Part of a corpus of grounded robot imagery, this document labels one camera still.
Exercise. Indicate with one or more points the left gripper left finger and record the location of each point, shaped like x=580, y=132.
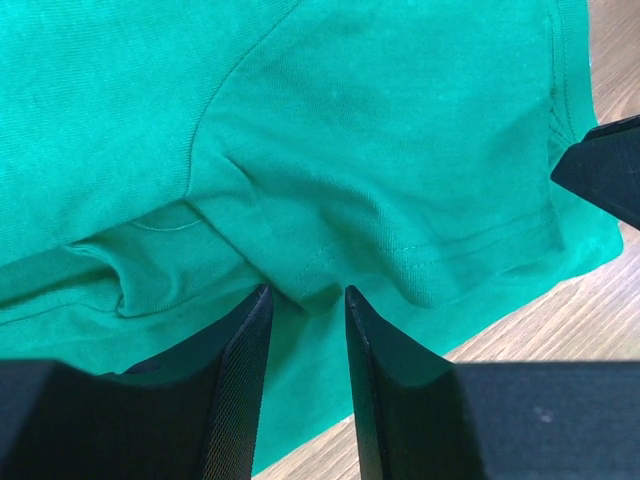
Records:
x=190, y=412

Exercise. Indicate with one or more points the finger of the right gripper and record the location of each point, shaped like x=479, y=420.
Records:
x=603, y=169

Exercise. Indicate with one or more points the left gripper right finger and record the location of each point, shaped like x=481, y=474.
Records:
x=420, y=416

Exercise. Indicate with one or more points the green t-shirt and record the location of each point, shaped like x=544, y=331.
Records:
x=163, y=158

